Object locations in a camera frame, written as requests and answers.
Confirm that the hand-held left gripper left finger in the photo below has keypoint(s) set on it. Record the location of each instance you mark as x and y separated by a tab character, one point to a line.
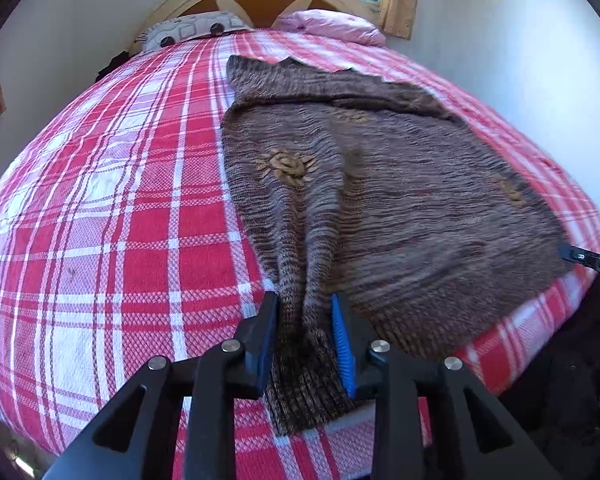
267	345

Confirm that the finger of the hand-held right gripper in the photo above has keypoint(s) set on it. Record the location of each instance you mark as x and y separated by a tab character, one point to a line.
590	259

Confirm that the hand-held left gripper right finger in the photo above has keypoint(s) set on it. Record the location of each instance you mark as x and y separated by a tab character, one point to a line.
342	345

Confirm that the brown knitted sweater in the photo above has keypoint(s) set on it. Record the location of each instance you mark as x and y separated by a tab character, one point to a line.
405	200

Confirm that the bed with red plaid sheet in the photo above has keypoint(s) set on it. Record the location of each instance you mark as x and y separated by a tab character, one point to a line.
105	210

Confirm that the dark cloth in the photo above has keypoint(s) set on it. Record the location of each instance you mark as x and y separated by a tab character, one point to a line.
112	66

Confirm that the pink pillow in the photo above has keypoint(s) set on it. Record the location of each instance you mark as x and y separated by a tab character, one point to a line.
330	25

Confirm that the white patterned pillow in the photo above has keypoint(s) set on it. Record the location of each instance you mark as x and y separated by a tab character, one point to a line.
195	27

